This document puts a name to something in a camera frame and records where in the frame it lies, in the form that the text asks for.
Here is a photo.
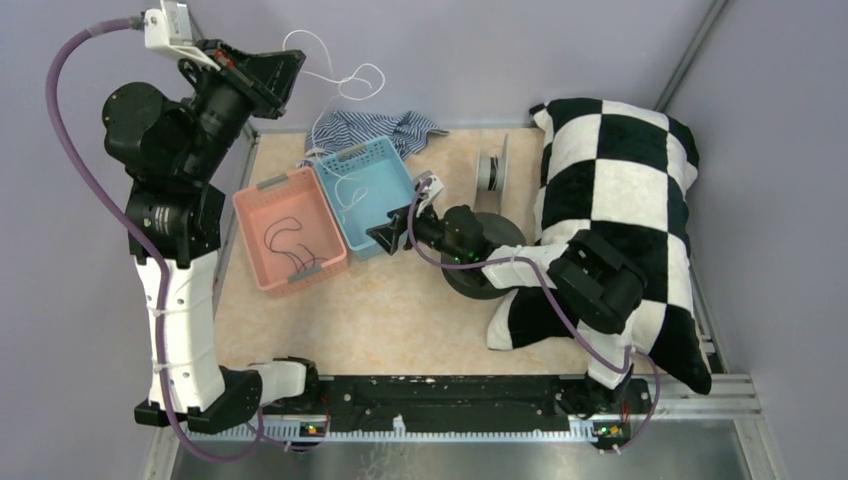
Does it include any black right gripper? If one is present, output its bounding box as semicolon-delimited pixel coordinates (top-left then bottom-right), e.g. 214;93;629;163
366;197;465;264

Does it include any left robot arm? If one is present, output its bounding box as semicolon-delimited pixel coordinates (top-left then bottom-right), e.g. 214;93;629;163
102;40;321;434

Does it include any black cable in pink basket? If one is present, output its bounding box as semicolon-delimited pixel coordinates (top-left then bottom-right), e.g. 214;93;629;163
263;215;329;273

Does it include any black white checkered pillow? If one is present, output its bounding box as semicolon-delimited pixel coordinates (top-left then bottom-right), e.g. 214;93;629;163
485;97;714;396

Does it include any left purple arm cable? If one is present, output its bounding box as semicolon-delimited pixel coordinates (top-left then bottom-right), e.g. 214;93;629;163
44;17;333;465

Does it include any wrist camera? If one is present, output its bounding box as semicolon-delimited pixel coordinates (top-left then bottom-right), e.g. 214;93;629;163
143;0;195;55
414;170;444;217

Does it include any grey cable spool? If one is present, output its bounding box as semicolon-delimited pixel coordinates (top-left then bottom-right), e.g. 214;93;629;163
475;134;510;194

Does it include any blue perforated plastic basket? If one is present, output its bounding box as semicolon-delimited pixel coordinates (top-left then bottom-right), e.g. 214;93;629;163
313;136;414;261

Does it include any pink perforated plastic basket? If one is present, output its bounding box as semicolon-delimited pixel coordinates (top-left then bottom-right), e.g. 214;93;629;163
233;167;349;298

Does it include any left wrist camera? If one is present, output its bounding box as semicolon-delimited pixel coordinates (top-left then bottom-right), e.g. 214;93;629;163
143;0;195;55

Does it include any black cable spool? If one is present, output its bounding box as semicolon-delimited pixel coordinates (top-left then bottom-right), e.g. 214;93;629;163
442;212;526;300

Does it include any blue white striped cloth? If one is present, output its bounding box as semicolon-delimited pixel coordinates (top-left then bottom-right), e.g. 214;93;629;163
297;110;449;167

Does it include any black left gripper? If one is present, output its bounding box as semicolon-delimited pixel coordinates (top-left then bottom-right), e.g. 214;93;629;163
177;36;305;181

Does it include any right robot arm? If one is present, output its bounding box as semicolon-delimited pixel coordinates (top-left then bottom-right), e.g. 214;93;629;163
366;205;648;412

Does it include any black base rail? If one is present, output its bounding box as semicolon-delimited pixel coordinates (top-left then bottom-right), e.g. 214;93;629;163
263;375;651;434

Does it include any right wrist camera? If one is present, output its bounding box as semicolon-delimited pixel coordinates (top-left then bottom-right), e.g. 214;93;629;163
414;170;444;217

